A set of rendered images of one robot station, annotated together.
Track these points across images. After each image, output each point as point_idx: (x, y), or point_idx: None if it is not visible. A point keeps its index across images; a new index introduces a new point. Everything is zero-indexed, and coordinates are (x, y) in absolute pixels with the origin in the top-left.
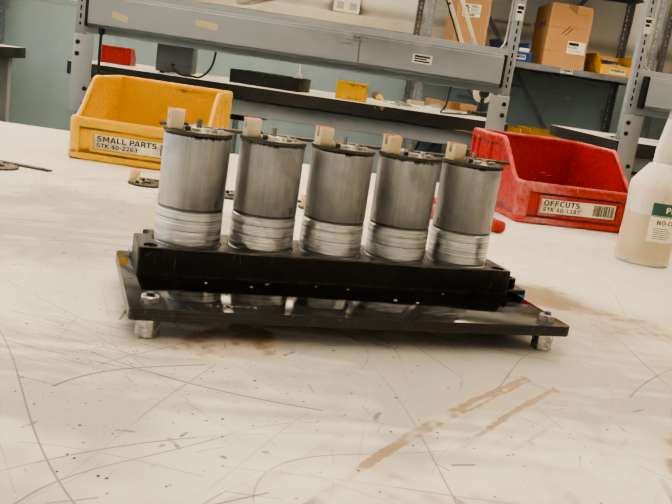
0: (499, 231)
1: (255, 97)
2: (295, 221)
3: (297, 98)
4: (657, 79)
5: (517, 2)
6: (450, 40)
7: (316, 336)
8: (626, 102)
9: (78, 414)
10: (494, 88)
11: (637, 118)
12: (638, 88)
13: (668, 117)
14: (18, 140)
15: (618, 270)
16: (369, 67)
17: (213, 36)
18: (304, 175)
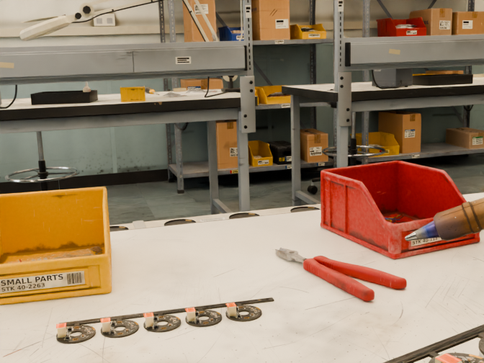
0: (402, 288)
1: (57, 114)
2: (245, 351)
3: (91, 109)
4: (355, 43)
5: (244, 4)
6: (190, 34)
7: None
8: (337, 63)
9: None
10: (241, 71)
11: (347, 73)
12: (343, 52)
13: (368, 68)
14: None
15: None
16: (143, 73)
17: (11, 73)
18: (189, 248)
